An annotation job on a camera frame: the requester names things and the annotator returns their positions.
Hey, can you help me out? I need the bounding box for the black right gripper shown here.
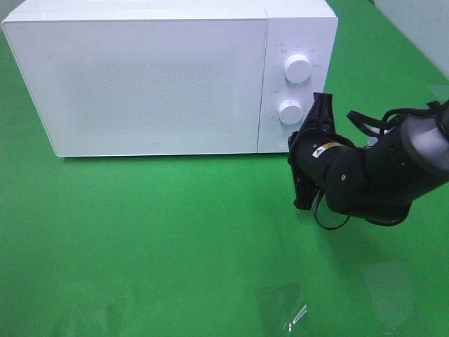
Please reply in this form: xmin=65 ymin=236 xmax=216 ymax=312
xmin=288 ymin=92 xmax=358 ymax=210

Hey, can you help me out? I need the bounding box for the white microwave door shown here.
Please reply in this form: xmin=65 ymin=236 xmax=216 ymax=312
xmin=4 ymin=20 xmax=267 ymax=157

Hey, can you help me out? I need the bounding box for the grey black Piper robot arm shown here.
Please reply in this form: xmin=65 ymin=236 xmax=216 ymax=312
xmin=288 ymin=93 xmax=448 ymax=227

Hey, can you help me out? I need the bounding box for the white upper power knob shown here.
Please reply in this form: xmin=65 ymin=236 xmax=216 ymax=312
xmin=283 ymin=53 xmax=312 ymax=84

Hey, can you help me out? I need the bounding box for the clear tape patch on cloth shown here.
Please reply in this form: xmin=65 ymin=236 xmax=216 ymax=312
xmin=255 ymin=283 xmax=312 ymax=336

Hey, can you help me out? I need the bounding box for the white microwave oven body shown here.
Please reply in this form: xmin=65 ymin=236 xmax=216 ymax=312
xmin=1 ymin=1 xmax=338 ymax=153

